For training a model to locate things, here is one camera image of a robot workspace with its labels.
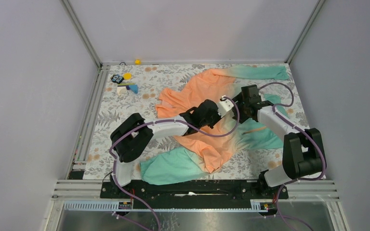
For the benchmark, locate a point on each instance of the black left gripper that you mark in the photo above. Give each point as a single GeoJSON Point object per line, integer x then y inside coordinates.
{"type": "Point", "coordinates": [218, 117]}

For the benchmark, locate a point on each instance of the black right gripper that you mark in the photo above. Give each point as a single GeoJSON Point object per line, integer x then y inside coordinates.
{"type": "Point", "coordinates": [243, 118]}

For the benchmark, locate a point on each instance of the orange and teal jacket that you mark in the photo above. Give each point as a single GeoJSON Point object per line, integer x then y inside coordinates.
{"type": "Point", "coordinates": [198, 154]}

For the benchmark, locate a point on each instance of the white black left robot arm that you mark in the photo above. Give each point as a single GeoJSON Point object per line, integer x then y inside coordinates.
{"type": "Point", "coordinates": [129, 140]}

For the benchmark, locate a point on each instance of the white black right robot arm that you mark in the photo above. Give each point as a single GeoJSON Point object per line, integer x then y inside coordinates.
{"type": "Point", "coordinates": [303, 155]}

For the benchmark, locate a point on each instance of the floral patterned table cloth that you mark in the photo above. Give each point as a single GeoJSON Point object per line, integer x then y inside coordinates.
{"type": "Point", "coordinates": [152, 80]}

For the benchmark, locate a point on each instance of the blue triangular block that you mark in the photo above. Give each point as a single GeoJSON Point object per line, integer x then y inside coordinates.
{"type": "Point", "coordinates": [133, 88]}

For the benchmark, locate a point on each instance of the green yellow flat stick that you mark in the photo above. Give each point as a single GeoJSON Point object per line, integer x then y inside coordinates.
{"type": "Point", "coordinates": [126, 84]}

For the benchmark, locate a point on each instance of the yellow round disc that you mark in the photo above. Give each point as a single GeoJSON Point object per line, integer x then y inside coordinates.
{"type": "Point", "coordinates": [127, 76]}

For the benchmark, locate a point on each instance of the white toy block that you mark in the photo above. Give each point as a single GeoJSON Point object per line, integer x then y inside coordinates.
{"type": "Point", "coordinates": [121, 90]}

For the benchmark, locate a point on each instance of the black blue toy car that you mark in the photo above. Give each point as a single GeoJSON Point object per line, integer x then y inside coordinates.
{"type": "Point", "coordinates": [116, 78]}

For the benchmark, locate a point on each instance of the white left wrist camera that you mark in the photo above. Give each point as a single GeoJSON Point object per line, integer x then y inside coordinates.
{"type": "Point", "coordinates": [224, 105]}

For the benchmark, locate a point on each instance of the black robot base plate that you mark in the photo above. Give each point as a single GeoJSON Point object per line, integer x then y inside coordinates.
{"type": "Point", "coordinates": [238, 189]}

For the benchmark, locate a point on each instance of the white slotted cable duct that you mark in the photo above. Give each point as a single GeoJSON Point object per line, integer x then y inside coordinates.
{"type": "Point", "coordinates": [181, 205]}

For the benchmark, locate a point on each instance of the aluminium frame rails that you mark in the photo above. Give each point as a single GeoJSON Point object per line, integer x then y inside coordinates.
{"type": "Point", "coordinates": [84, 191]}

